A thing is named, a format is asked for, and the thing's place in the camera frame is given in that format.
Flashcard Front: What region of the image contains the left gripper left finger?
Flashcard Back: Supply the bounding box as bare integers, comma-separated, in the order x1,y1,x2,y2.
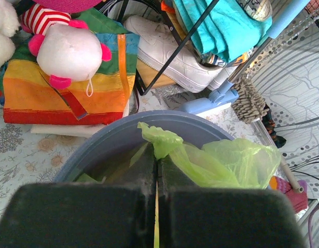
0,144,156,247

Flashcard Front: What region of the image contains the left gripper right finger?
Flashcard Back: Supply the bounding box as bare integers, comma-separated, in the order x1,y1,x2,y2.
158,157,305,247

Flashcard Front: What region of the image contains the green trash bag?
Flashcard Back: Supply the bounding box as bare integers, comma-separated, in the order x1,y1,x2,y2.
76,121,282,248

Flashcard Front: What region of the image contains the blue trash bin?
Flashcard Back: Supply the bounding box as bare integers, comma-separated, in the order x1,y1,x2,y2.
53,110,234,182

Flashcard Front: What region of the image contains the magenta cloth bag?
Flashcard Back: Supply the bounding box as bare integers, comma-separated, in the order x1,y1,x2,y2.
34,0,102,13

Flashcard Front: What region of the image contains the purple orange sock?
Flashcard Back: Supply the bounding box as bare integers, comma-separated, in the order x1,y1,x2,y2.
269,176,308,213

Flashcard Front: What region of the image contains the rainbow striped cloth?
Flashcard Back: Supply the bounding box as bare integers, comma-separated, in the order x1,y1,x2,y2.
0,9,139,125

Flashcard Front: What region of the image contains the wooden metal shelf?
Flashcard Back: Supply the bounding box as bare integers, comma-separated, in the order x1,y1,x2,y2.
115,0,268,96

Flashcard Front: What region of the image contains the pink plush doll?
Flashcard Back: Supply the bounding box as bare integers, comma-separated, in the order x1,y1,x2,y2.
20,2,112,89

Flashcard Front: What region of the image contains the white shoe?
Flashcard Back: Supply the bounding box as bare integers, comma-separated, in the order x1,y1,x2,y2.
123,15,237,93

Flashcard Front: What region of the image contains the teal folded cloth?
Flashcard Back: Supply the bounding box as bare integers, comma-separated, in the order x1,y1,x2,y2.
172,0,273,63

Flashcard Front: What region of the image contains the white plush sheep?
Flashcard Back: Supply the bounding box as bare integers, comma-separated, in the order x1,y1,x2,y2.
0,0,20,67

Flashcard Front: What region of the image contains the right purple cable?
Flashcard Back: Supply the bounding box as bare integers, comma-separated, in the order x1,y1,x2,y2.
308,205,319,248

